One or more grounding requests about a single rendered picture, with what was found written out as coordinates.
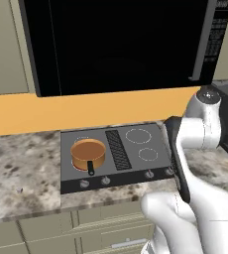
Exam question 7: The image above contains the beige drawer front with handle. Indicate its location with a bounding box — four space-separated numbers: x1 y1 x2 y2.
100 222 156 254

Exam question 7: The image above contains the beige base cupboard door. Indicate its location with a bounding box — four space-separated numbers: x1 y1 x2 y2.
18 210 79 254

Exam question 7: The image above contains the copper saucepan with black handle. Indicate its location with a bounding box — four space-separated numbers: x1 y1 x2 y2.
69 138 107 177

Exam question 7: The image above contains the silver drawer handle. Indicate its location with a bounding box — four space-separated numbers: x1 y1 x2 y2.
110 237 144 250

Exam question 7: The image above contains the black microwave oven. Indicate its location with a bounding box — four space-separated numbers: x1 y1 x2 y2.
18 0 228 98

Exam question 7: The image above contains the dark grey hob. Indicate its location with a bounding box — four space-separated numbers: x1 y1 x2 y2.
59 122 177 195

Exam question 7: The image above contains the grey microwave door handle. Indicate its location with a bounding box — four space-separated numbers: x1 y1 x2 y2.
188 0 218 82

